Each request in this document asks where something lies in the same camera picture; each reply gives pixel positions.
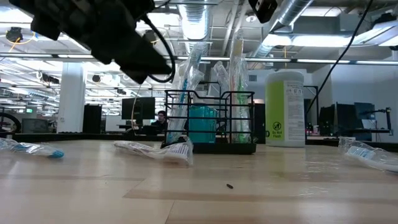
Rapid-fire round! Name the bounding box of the green toothbrush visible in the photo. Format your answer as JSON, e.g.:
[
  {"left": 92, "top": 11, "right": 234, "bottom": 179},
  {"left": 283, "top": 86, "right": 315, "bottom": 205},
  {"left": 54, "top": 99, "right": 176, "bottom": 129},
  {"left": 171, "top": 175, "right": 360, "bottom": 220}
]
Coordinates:
[{"left": 231, "top": 55, "right": 252, "bottom": 144}]

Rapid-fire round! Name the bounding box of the white pillar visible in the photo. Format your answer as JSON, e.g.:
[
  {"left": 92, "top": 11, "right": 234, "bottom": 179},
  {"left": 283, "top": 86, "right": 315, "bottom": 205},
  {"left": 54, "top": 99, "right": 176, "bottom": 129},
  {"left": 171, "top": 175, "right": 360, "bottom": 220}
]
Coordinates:
[{"left": 57, "top": 62, "right": 87, "bottom": 134}]

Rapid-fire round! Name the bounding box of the blue toothbrush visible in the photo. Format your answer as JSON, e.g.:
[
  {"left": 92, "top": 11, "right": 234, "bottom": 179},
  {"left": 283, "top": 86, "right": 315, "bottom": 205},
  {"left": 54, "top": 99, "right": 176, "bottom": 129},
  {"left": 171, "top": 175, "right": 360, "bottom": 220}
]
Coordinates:
[
  {"left": 338, "top": 136, "right": 398, "bottom": 174},
  {"left": 178, "top": 42, "right": 208, "bottom": 94},
  {"left": 0, "top": 138, "right": 65, "bottom": 159},
  {"left": 166, "top": 70, "right": 205, "bottom": 144}
]

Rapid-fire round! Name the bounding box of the wipes canister with green label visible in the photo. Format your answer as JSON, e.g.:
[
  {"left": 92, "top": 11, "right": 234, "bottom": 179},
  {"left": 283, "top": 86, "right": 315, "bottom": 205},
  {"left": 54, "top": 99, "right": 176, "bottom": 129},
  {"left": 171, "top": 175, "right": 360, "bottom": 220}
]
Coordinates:
[{"left": 264, "top": 70, "right": 306, "bottom": 148}]

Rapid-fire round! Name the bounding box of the black aluminium table frame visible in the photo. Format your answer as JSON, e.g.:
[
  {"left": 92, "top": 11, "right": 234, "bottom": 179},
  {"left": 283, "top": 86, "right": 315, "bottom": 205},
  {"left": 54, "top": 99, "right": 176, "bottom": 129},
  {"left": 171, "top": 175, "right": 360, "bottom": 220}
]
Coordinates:
[{"left": 0, "top": 130, "right": 398, "bottom": 153}]

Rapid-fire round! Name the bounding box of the dark desk monitor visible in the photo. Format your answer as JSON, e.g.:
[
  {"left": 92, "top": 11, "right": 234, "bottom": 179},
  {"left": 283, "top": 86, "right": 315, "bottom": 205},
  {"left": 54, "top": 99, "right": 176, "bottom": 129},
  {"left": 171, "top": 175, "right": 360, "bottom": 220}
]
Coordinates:
[{"left": 319, "top": 104, "right": 355, "bottom": 138}]

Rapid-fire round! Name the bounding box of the dark blue panel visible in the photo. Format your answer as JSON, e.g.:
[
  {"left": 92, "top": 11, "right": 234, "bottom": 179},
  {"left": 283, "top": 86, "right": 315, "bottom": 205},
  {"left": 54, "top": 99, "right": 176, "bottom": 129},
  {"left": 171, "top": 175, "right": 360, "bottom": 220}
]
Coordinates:
[{"left": 354, "top": 101, "right": 376, "bottom": 141}]

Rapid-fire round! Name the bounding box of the person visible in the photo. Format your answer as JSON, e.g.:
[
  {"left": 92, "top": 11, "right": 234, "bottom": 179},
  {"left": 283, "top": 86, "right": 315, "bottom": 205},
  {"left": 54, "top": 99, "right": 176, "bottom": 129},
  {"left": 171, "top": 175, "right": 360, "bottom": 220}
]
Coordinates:
[{"left": 151, "top": 110, "right": 170, "bottom": 134}]

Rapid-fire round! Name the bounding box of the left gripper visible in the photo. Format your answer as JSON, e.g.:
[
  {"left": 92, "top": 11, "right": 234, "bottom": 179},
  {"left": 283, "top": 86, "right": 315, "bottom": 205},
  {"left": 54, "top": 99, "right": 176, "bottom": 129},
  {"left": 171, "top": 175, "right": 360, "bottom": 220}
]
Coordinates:
[{"left": 71, "top": 0, "right": 174, "bottom": 85}]

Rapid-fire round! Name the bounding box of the ribbed silver ceiling duct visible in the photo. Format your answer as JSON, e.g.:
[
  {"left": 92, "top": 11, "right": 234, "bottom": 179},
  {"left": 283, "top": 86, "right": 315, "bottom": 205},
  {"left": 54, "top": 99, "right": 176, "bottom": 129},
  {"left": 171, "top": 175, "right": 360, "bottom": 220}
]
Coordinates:
[{"left": 177, "top": 0, "right": 213, "bottom": 93}]

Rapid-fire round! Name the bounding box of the black wire caddy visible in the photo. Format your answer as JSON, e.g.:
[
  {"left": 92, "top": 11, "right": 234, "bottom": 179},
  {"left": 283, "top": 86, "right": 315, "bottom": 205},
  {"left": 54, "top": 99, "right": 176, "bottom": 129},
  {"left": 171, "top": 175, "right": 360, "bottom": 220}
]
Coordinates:
[{"left": 160, "top": 89, "right": 257, "bottom": 156}]

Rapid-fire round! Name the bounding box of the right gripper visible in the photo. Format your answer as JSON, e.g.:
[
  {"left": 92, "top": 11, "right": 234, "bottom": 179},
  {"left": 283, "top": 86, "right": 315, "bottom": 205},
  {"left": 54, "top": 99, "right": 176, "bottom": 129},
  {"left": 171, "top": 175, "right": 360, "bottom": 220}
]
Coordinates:
[{"left": 248, "top": 0, "right": 279, "bottom": 24}]

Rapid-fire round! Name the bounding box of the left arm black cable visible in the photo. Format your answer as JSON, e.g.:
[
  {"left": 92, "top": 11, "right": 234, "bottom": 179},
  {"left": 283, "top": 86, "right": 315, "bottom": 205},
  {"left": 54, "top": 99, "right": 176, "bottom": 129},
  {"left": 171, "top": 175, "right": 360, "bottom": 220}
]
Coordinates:
[{"left": 141, "top": 14, "right": 177, "bottom": 84}]

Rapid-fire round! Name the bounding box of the bright ceiling light panel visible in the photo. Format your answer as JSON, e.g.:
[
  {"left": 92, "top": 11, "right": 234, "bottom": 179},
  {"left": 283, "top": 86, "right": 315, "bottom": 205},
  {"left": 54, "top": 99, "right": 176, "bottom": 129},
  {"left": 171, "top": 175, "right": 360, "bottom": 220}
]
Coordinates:
[{"left": 262, "top": 33, "right": 351, "bottom": 48}]

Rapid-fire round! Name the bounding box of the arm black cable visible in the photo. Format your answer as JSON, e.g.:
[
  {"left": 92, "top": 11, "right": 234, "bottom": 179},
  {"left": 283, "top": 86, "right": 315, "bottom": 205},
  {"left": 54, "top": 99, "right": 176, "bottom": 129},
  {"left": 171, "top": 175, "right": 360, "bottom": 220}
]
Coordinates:
[
  {"left": 306, "top": 0, "right": 374, "bottom": 114},
  {"left": 141, "top": 14, "right": 177, "bottom": 84}
]

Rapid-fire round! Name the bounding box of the black computer monitor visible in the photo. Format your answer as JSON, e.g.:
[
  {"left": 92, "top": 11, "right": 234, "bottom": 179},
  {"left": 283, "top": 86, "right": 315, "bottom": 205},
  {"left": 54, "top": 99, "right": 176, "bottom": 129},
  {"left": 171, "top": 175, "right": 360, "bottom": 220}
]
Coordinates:
[{"left": 121, "top": 96, "right": 156, "bottom": 121}]

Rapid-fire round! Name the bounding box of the round ceiling fixture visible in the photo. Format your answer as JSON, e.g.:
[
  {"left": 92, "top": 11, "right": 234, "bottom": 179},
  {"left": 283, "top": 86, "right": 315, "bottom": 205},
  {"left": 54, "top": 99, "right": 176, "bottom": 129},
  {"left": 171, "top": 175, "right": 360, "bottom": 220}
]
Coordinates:
[{"left": 244, "top": 10, "right": 257, "bottom": 24}]

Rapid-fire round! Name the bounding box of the black ceiling dome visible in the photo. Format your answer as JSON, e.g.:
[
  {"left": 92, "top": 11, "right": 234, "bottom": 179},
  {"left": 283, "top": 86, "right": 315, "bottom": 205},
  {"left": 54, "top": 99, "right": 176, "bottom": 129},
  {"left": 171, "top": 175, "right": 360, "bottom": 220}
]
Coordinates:
[
  {"left": 5, "top": 27, "right": 24, "bottom": 44},
  {"left": 143, "top": 29, "right": 158, "bottom": 44}
]

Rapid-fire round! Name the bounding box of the white toothbrush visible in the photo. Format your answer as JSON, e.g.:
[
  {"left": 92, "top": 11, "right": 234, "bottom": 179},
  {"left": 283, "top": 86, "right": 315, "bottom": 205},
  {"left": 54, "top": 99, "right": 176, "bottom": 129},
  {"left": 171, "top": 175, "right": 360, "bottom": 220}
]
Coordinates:
[
  {"left": 113, "top": 136, "right": 194, "bottom": 167},
  {"left": 214, "top": 60, "right": 233, "bottom": 94}
]

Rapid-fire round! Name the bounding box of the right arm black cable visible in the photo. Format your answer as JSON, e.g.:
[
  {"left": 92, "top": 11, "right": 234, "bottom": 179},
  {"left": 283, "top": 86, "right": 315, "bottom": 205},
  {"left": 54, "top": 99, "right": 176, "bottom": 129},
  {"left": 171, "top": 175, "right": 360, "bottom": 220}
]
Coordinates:
[{"left": 306, "top": 0, "right": 374, "bottom": 114}]

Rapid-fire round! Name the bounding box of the smooth silver ceiling duct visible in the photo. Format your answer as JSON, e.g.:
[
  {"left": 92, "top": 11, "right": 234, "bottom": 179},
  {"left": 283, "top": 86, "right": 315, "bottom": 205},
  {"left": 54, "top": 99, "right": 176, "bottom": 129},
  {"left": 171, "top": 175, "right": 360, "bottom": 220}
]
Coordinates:
[{"left": 245, "top": 0, "right": 315, "bottom": 71}]

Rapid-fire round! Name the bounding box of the black cabinet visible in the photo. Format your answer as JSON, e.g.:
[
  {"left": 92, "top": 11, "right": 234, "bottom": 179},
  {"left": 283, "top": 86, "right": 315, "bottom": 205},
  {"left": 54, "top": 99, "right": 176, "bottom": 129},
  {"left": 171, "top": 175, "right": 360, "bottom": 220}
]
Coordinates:
[{"left": 82, "top": 104, "right": 103, "bottom": 134}]

